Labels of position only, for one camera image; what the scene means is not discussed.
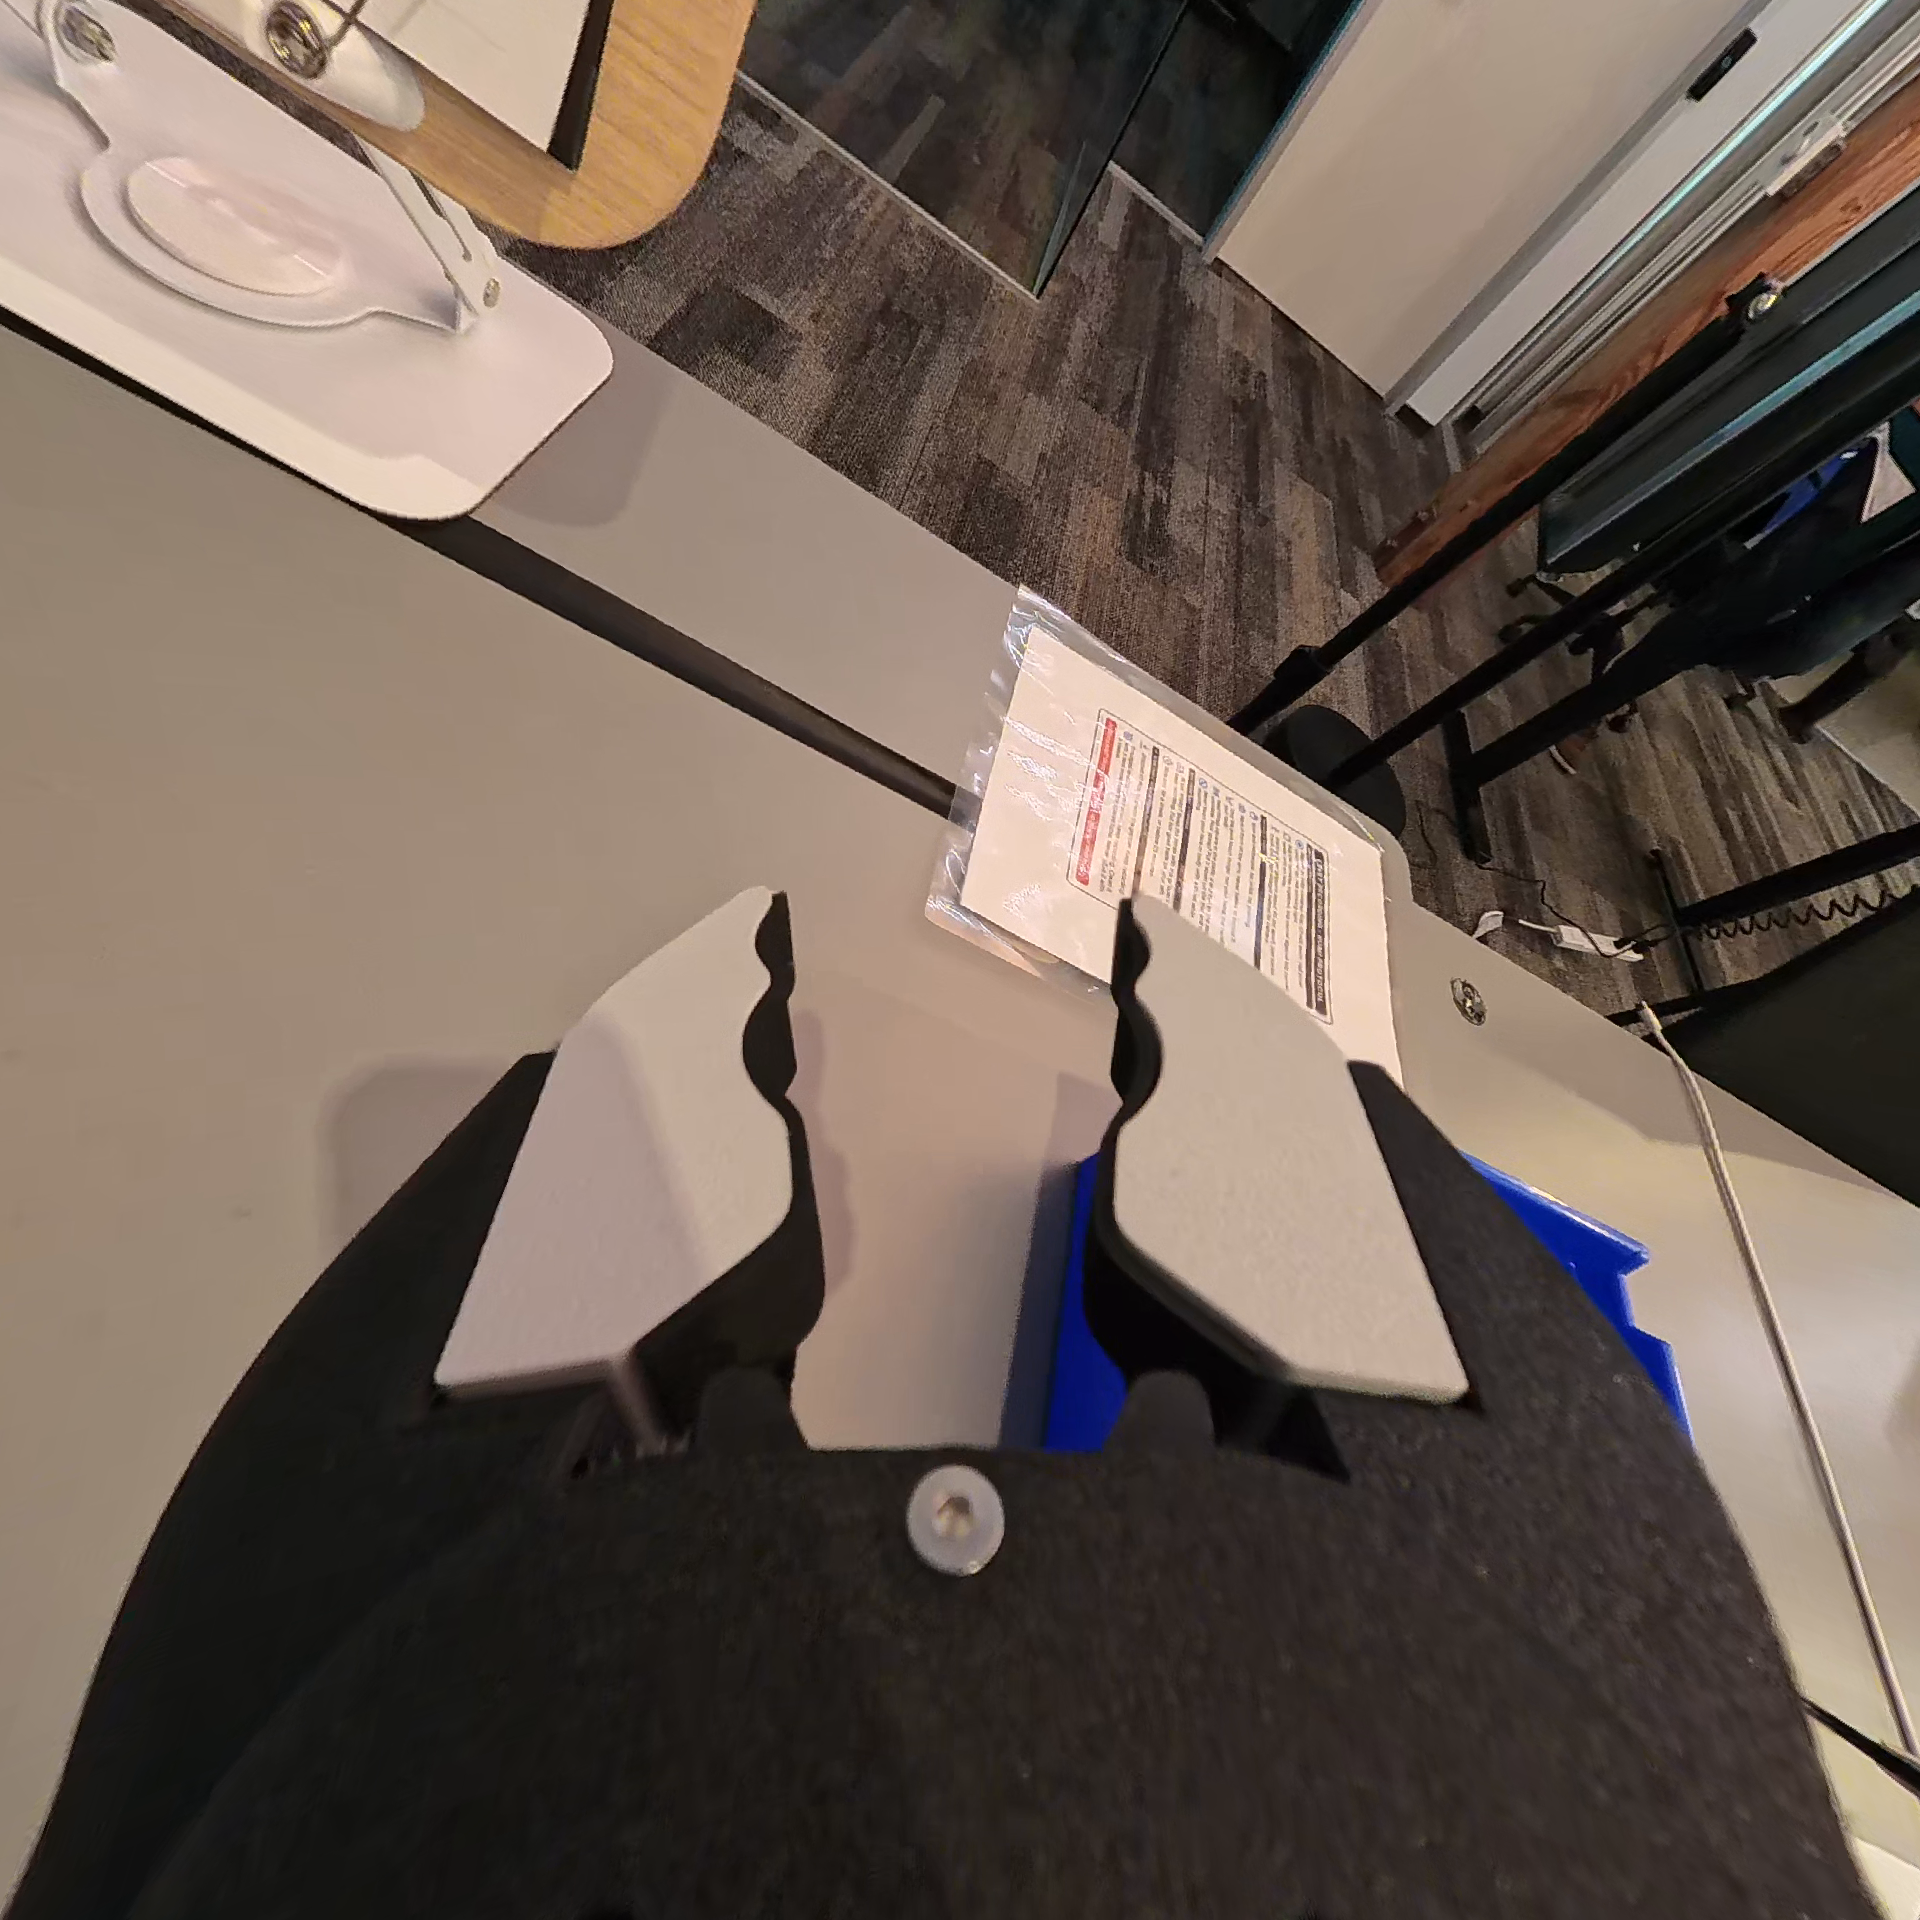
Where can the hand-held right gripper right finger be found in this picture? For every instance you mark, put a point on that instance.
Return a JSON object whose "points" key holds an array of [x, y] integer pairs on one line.
{"points": [[1274, 1200]]}

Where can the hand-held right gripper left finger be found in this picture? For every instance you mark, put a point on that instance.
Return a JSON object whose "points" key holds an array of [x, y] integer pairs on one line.
{"points": [[632, 1186]]}

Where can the blue plastic bin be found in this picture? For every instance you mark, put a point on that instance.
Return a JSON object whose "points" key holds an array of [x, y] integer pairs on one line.
{"points": [[1050, 1319]]}

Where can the round metal desk fitting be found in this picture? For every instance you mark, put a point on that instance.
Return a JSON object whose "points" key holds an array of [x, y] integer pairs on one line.
{"points": [[1468, 999]]}

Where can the round black stand base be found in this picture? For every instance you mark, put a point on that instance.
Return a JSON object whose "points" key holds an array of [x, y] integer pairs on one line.
{"points": [[1338, 758]]}

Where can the paper sheet in plastic sleeve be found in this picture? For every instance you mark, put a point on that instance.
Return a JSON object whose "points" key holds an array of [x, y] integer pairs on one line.
{"points": [[1050, 811]]}

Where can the white tilting board stand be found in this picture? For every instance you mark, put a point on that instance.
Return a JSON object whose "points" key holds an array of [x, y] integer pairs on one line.
{"points": [[303, 406]]}

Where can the wooden standing desk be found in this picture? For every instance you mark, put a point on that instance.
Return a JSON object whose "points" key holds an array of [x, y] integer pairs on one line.
{"points": [[1575, 401]]}

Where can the white cabinet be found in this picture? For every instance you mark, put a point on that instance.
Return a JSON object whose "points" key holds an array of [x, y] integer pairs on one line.
{"points": [[1426, 179]]}

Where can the dark glass panel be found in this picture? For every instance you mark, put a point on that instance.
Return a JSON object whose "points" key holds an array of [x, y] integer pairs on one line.
{"points": [[975, 105]]}

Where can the printed instruction sheet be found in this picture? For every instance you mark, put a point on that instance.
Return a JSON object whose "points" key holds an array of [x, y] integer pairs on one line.
{"points": [[483, 61]]}

